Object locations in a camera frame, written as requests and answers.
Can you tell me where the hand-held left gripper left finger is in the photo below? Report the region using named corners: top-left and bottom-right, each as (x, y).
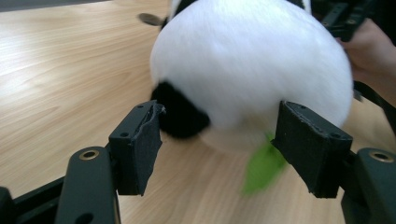
top-left (107, 99), bottom-right (166, 197)

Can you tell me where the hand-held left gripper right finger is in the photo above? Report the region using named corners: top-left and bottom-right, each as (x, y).
top-left (270, 100), bottom-right (355, 200)

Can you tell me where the panda plush toy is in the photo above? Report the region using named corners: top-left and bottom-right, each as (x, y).
top-left (148, 0), bottom-right (355, 196)

